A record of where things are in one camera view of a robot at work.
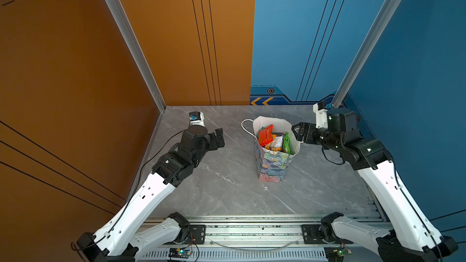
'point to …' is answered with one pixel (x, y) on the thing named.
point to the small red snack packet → (266, 136)
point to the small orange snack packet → (276, 144)
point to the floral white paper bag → (273, 166)
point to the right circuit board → (336, 253)
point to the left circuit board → (181, 253)
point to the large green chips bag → (286, 142)
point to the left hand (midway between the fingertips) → (213, 129)
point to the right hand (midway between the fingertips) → (297, 128)
